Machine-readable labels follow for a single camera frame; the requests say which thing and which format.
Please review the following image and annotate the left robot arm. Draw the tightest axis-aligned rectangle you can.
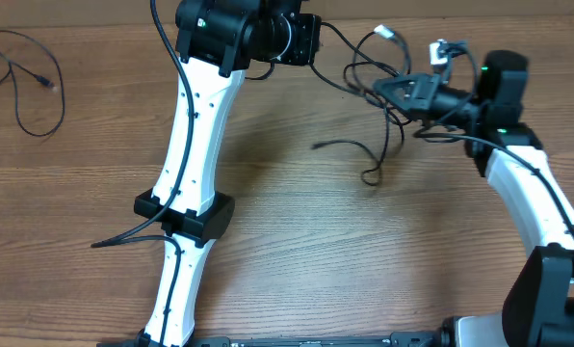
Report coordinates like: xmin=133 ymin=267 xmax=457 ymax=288
xmin=134 ymin=0 xmax=322 ymax=346

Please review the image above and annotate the thin black USB cable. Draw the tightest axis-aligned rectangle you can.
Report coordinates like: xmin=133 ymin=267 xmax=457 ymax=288
xmin=311 ymin=95 xmax=406 ymax=187

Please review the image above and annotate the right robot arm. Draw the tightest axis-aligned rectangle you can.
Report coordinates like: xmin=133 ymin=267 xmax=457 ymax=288
xmin=373 ymin=44 xmax=574 ymax=346

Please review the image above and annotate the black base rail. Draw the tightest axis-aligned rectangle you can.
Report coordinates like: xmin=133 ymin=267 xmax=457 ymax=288
xmin=96 ymin=331 xmax=442 ymax=347

